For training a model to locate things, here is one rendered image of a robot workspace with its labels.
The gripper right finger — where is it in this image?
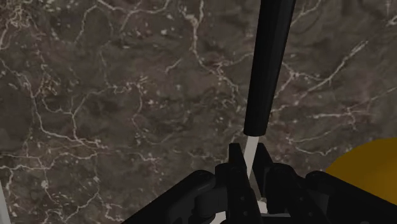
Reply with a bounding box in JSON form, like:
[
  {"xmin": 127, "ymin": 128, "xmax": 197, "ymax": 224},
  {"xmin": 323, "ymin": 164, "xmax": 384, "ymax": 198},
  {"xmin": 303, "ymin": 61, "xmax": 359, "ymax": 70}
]
[{"xmin": 252, "ymin": 143, "xmax": 397, "ymax": 224}]

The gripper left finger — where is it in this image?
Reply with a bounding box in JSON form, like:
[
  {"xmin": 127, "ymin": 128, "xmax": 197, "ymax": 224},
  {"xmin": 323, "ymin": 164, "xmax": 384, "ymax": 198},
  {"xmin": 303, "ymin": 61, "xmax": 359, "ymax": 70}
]
[{"xmin": 122, "ymin": 143, "xmax": 263, "ymax": 224}]

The black-handled knife with white blade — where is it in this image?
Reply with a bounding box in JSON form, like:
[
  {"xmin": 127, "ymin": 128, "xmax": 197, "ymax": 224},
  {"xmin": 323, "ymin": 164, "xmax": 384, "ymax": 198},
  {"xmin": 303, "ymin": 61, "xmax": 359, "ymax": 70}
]
[{"xmin": 242, "ymin": 0, "xmax": 298, "ymax": 215}]

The yellow round object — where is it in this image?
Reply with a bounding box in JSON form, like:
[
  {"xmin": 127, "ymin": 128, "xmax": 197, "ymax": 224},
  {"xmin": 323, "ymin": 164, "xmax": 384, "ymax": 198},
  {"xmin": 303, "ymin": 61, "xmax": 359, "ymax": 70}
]
[{"xmin": 324, "ymin": 137, "xmax": 397, "ymax": 206}]

